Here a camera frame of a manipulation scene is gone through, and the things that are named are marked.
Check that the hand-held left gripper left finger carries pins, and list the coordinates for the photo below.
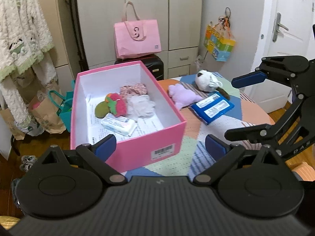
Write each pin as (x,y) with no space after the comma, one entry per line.
(105,147)

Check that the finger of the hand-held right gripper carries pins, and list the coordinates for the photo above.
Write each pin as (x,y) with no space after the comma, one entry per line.
(248,78)
(248,134)

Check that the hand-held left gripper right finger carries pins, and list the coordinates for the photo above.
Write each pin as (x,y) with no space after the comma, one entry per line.
(215,147)

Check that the white tissue pack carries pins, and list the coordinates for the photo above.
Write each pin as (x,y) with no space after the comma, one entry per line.
(118,125)

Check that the blue tissue pack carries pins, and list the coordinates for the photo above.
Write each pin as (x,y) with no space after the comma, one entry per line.
(227,105)

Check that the olive green soft toy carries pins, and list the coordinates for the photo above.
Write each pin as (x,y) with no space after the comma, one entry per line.
(101,110)

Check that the red strawberry plush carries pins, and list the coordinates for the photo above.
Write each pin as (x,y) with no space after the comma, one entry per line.
(119,107)

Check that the white plush dog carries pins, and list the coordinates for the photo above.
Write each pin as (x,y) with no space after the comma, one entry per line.
(204,81)

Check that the pink cardboard box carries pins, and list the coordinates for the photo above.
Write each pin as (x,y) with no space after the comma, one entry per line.
(162,137)

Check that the white mesh bath sponge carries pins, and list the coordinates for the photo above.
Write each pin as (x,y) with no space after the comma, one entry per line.
(141,105)

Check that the purple plush toy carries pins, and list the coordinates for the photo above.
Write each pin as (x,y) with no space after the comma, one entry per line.
(183,95)

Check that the pink floral scrunchie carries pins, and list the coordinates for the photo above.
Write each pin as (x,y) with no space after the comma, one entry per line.
(133,89)

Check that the colourful paper gift bag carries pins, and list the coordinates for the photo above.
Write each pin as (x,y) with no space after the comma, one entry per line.
(220,46)

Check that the person's peach clothing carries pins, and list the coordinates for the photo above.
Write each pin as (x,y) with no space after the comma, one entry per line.
(305,172)

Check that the printed paper sheet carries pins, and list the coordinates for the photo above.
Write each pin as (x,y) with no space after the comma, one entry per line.
(147,125)

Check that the teal paper gift bag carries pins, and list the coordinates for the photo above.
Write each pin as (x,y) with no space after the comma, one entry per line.
(65,118)

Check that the pale grey refrigerator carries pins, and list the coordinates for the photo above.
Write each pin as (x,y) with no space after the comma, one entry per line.
(241,17)

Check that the brown paper bag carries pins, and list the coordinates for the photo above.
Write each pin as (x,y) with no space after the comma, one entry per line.
(9,125)
(46,118)

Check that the grey patterned slipper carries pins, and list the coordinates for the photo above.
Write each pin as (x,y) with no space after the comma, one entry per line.
(28,163)

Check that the white door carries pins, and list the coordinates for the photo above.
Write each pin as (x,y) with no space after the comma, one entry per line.
(295,9)

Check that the black suitcase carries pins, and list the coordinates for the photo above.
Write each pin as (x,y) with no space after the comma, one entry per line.
(155,66)

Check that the pink tote bag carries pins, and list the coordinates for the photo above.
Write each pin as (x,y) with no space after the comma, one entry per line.
(137,44)

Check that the yellow quilted cloth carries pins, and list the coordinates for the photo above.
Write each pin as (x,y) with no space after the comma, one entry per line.
(7,222)

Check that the tall beige cabinet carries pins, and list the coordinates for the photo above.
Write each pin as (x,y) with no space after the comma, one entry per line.
(56,29)

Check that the beige three-door wardrobe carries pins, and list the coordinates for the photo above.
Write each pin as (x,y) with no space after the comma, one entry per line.
(98,17)

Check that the cream fleece robe green trim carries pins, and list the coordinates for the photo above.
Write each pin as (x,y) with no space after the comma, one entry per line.
(22,29)

